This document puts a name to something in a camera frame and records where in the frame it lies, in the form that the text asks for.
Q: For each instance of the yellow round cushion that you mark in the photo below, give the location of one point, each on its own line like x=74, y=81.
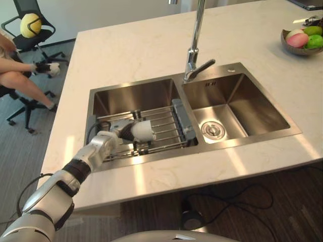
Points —
x=26, y=25

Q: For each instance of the chrome faucet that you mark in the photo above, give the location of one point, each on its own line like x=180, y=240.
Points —
x=193, y=55

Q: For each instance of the white cup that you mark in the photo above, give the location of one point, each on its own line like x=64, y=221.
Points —
x=143, y=131

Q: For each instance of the person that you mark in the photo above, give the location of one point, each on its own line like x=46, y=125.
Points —
x=20, y=80

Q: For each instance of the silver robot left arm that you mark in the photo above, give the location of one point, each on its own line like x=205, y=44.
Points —
x=98, y=148

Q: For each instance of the green fruit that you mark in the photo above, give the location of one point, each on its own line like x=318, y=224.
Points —
x=314, y=41
x=314, y=30

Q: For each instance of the steel sink drain strainer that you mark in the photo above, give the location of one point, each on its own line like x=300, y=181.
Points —
x=212, y=129

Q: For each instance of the dark flat tray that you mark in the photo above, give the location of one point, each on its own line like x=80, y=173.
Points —
x=310, y=4

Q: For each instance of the stainless steel double sink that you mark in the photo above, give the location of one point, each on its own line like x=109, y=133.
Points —
x=252, y=100

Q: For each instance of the grey steel sink drying rack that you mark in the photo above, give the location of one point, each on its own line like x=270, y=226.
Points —
x=185, y=118

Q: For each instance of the black mesh office chair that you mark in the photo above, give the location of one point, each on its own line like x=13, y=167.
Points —
x=32, y=40

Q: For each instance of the grey robot torso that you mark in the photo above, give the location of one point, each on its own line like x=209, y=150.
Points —
x=164, y=234

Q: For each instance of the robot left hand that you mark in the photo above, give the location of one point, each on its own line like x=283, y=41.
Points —
x=126, y=133

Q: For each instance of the grey fruit bowl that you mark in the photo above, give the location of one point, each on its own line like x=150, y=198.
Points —
x=292, y=49

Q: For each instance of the white pink peach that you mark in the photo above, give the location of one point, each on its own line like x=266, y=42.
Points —
x=295, y=32

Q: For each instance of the small metal tool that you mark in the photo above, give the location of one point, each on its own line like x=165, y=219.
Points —
x=311, y=20

